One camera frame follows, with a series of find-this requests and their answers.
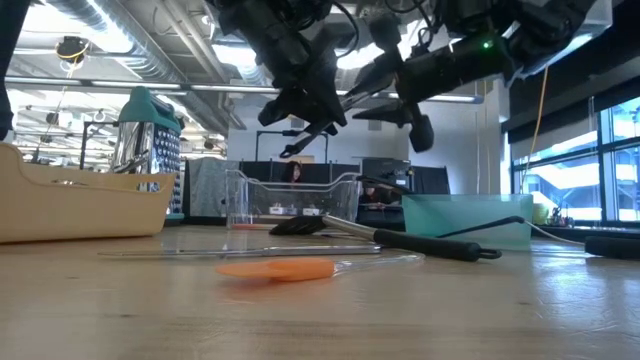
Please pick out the teal translucent plastic bin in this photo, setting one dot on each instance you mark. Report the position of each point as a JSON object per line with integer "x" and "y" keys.
{"x": 465, "y": 215}

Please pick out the grey cloth partition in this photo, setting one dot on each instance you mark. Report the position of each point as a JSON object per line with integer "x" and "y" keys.
{"x": 205, "y": 185}

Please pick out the rectangular silver air duct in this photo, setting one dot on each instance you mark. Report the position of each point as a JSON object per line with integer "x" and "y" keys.
{"x": 595, "y": 15}

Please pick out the person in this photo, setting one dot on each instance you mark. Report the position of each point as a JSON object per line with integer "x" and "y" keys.
{"x": 292, "y": 172}
{"x": 377, "y": 194}

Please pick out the clear plastic bin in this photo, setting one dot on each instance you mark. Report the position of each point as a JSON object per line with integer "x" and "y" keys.
{"x": 300, "y": 200}

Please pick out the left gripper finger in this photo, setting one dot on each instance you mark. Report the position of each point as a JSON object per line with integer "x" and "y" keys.
{"x": 280, "y": 112}
{"x": 327, "y": 102}

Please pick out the round silver air duct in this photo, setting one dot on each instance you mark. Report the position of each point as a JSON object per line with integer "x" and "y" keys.
{"x": 150, "y": 55}

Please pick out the black equipment cabinet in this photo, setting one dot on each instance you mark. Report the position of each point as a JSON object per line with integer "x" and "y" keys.
{"x": 385, "y": 170}

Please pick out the silver metal scoop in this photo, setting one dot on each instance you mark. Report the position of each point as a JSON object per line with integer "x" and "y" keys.
{"x": 70, "y": 182}

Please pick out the yellow-orange plastic bin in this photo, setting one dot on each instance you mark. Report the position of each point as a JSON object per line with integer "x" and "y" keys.
{"x": 75, "y": 210}

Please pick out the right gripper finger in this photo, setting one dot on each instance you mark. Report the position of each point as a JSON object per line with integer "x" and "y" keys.
{"x": 380, "y": 85}
{"x": 395, "y": 114}

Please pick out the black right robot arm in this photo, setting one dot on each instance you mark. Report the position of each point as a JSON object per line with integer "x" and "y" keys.
{"x": 550, "y": 25}

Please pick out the large window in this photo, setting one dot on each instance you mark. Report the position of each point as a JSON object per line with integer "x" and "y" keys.
{"x": 575, "y": 170}

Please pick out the all-black slotted spatula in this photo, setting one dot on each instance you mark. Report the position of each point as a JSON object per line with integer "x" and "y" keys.
{"x": 385, "y": 182}

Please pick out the slotted black turner steel neck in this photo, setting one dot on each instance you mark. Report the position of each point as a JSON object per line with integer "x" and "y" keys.
{"x": 425, "y": 245}

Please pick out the black robot rig frame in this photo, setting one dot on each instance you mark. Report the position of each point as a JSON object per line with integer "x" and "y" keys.
{"x": 260, "y": 145}

